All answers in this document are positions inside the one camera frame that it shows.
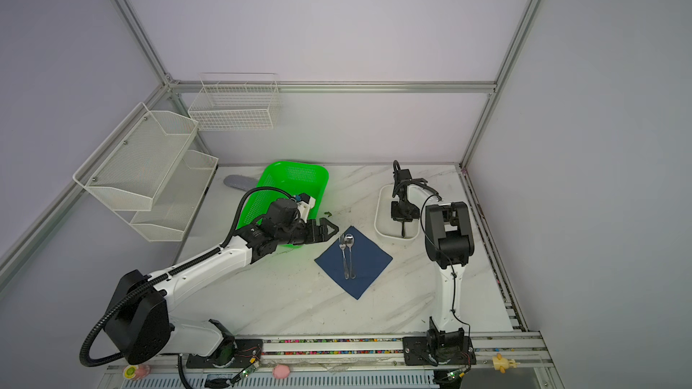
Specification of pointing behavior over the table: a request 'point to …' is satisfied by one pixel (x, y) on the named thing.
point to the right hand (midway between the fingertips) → (400, 217)
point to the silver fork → (342, 245)
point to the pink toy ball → (281, 371)
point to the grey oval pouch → (241, 182)
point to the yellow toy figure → (502, 364)
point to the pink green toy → (137, 371)
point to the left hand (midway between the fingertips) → (328, 232)
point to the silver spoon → (350, 240)
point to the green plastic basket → (292, 177)
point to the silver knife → (403, 230)
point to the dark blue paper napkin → (368, 262)
